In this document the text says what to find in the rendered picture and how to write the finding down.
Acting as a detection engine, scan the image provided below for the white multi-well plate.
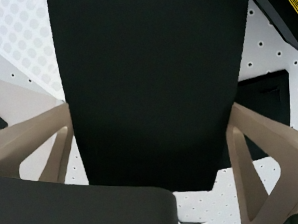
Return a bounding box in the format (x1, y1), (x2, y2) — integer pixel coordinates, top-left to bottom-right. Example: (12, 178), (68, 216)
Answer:
(0, 0), (65, 101)

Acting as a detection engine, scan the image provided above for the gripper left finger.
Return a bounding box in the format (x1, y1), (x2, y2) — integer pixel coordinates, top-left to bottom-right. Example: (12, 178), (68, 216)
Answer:
(0, 102), (74, 183)

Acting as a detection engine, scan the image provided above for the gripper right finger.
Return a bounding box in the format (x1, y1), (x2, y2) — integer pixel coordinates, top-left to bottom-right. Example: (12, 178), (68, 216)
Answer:
(226, 102), (298, 224)

